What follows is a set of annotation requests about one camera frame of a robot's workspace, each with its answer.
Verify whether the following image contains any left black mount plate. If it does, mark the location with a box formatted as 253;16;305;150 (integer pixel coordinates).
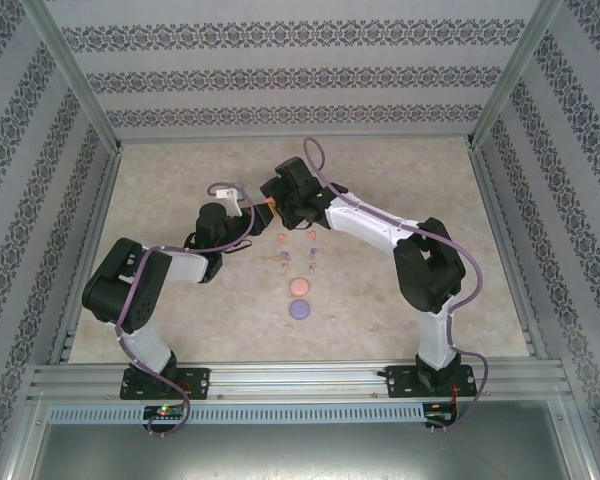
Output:
119;367;211;401

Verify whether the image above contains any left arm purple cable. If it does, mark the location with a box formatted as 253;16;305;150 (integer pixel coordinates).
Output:
115;182;261;437

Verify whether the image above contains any black mount plate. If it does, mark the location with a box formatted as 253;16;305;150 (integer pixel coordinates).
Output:
119;367;211;401
385;364;479;400

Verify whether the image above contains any grey sheet metal panel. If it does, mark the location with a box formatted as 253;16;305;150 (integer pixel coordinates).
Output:
9;399;596;480

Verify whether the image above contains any aluminium corner post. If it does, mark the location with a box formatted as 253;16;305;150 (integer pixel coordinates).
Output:
22;0;124;151
469;0;569;151

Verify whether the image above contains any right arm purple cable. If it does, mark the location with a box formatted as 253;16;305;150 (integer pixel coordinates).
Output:
302;137;491;431

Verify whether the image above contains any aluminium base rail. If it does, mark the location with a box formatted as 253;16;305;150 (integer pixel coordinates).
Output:
27;362;574;404

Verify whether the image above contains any right black mount plate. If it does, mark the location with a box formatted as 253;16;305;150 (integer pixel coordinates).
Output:
385;364;479;400

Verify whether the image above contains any controller board with green light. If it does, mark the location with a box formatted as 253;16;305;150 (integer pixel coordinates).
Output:
143;404;187;422

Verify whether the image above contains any grey slotted cable duct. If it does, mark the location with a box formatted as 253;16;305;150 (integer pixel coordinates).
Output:
47;403;426;424

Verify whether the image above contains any aluminium side rail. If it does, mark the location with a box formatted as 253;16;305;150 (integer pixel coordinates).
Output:
467;139;551;361
47;144;124;364

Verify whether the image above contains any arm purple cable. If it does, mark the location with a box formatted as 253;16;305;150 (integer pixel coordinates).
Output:
115;182;261;437
302;137;491;431

